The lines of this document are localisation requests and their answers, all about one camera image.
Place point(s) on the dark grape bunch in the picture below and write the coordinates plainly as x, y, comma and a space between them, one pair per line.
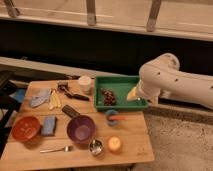
109, 97

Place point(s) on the blue sponge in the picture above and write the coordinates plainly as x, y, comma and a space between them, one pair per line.
49, 126

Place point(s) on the blue grey cloth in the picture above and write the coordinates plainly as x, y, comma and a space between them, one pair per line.
40, 98

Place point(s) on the white cup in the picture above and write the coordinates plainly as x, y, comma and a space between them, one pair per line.
85, 84

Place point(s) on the small metal cup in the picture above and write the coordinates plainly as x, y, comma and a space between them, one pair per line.
96, 147

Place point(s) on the metal spoon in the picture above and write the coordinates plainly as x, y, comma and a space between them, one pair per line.
64, 149

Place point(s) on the red bowl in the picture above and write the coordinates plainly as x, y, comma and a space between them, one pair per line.
26, 128

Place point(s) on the orange fruit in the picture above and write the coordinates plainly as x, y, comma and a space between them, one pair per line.
114, 144

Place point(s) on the blue object at table edge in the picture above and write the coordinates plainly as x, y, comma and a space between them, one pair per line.
19, 95

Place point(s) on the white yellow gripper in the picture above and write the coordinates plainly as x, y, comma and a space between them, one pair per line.
135, 94

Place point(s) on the black eraser block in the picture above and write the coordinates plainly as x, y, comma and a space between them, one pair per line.
71, 112

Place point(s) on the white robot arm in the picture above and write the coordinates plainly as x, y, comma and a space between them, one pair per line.
163, 73

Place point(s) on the purple bowl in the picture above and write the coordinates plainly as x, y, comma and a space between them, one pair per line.
81, 129

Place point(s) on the blue cup with carrot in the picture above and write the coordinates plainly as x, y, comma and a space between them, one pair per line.
113, 117

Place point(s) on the black handled tool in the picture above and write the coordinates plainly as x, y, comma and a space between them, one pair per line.
64, 87

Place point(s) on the green plastic tray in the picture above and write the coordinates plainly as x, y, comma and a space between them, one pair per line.
120, 86

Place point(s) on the yellow banana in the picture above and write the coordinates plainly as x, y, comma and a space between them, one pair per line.
54, 100

